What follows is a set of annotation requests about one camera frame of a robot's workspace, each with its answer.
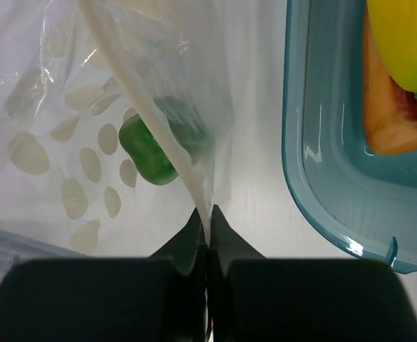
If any yellow banana bunch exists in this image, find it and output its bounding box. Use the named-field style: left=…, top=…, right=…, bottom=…
left=367, top=0, right=417, bottom=93

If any orange peach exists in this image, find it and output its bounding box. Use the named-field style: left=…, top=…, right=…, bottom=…
left=362, top=14, right=417, bottom=155

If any green bell pepper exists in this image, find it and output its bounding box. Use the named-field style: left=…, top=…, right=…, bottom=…
left=118, top=96, right=208, bottom=186

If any teal plastic tray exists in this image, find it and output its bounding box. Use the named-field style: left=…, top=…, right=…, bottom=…
left=282, top=1, right=417, bottom=274

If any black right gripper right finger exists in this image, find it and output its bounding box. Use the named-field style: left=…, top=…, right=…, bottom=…
left=207, top=207, right=417, bottom=341

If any clear zip top bag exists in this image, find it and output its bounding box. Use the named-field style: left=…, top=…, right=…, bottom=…
left=0, top=1, right=287, bottom=274

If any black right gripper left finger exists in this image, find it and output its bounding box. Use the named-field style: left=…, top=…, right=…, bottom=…
left=0, top=212, right=207, bottom=341

